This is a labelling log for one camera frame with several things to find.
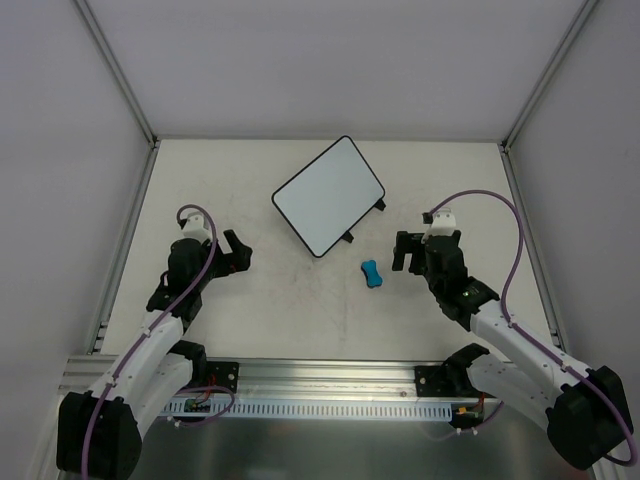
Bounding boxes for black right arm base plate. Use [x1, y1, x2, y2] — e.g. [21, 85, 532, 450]
[413, 363, 481, 398]

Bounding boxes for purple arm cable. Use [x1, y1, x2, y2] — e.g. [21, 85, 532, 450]
[429, 188, 636, 464]
[79, 203, 219, 479]

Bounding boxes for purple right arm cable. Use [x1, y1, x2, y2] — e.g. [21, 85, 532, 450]
[429, 188, 636, 464]

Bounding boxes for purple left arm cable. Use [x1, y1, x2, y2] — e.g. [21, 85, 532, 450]
[79, 203, 219, 479]

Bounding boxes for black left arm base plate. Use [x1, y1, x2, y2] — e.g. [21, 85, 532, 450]
[201, 360, 240, 393]

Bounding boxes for aluminium frame post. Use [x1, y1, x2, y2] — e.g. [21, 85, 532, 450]
[74, 0, 160, 149]
[501, 0, 601, 151]

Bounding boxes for left aluminium frame post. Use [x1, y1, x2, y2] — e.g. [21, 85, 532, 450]
[74, 0, 160, 149]

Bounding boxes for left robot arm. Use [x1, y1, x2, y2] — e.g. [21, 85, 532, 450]
[56, 230, 253, 479]

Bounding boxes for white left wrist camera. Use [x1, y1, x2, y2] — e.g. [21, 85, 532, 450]
[178, 212, 212, 244]

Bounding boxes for white whiteboard black frame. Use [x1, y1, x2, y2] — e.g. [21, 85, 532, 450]
[271, 135, 386, 258]

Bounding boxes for white slotted cable duct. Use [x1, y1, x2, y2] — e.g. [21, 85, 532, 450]
[160, 397, 453, 422]

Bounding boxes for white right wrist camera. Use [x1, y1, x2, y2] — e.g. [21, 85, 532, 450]
[423, 208, 457, 238]

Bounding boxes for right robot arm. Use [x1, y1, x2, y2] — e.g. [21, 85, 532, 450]
[392, 230, 637, 470]

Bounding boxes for aluminium front rail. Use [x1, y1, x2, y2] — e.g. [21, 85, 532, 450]
[57, 353, 501, 401]

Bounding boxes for blue whiteboard eraser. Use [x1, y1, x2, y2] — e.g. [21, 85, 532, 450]
[361, 259, 383, 289]

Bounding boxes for right aluminium frame post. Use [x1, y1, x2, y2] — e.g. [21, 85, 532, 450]
[501, 0, 601, 151]

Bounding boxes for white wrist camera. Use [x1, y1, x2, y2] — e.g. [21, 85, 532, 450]
[178, 212, 212, 244]
[423, 208, 457, 238]

